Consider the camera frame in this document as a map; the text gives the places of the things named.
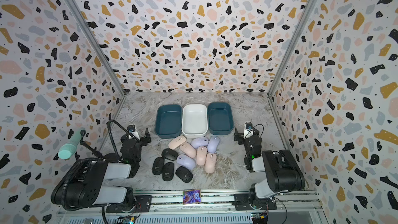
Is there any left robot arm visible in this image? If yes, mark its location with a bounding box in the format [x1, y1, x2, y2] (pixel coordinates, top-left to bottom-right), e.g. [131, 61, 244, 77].
[51, 125, 152, 213]

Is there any white storage box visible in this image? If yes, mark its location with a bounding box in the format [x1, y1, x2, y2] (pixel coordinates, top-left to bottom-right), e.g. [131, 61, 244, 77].
[181, 104, 208, 139]

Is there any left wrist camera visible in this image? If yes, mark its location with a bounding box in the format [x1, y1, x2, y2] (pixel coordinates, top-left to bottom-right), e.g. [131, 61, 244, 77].
[127, 124, 141, 141]

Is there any mint green bottle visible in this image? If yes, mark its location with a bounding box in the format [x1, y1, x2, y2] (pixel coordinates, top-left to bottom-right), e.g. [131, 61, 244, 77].
[58, 129, 86, 160]

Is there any right teal storage box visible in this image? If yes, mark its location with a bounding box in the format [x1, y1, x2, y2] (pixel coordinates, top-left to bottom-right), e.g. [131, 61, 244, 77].
[207, 102, 234, 135]

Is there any purple mouse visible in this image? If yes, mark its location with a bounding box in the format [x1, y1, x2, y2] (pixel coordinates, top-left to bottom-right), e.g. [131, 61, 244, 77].
[176, 154, 196, 170]
[191, 137, 209, 149]
[207, 136, 220, 153]

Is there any teal storage box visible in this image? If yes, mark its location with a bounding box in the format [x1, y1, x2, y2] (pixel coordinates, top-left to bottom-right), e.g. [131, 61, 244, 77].
[155, 104, 182, 139]
[207, 102, 234, 135]

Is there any black mouse right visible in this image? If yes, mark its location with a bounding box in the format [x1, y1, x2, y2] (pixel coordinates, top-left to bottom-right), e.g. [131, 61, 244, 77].
[175, 166, 193, 183]

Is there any black mouse middle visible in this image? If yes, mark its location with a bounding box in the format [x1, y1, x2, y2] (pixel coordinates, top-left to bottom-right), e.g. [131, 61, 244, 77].
[162, 162, 174, 181]

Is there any purple mouse front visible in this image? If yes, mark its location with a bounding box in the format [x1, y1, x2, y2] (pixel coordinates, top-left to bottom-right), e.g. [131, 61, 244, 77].
[176, 154, 196, 170]

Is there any colourful small card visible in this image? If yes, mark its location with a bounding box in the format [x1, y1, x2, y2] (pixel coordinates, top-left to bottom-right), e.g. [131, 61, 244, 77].
[182, 189, 202, 205]

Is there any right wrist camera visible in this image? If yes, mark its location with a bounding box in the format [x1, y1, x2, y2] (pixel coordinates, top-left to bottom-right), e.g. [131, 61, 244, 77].
[244, 122, 253, 139]

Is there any black mouse far left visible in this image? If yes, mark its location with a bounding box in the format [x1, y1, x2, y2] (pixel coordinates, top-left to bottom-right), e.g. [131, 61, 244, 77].
[152, 157, 164, 175]

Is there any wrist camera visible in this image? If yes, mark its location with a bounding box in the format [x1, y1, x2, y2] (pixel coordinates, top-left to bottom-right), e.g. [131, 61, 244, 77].
[244, 122, 253, 139]
[127, 124, 141, 141]

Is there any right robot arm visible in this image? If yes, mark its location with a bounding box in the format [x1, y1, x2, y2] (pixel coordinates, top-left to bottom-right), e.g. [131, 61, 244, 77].
[233, 127, 305, 211]

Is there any black mouse upper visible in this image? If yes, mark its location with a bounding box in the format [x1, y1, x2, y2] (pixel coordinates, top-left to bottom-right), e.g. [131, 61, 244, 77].
[161, 148, 179, 161]

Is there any pink mouse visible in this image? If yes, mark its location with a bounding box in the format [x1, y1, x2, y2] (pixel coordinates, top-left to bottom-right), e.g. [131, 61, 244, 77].
[196, 146, 207, 166]
[179, 142, 197, 158]
[205, 153, 217, 174]
[169, 135, 187, 150]

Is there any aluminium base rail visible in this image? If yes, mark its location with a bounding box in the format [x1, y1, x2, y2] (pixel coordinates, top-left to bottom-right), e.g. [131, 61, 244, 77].
[57, 189, 327, 224]

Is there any black mouse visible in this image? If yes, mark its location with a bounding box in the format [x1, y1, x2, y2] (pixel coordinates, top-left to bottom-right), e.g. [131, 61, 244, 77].
[152, 157, 164, 175]
[161, 148, 179, 161]
[162, 162, 174, 181]
[175, 166, 193, 183]

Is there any left teal storage box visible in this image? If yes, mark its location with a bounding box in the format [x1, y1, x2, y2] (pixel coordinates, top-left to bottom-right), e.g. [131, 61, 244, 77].
[155, 104, 182, 139]

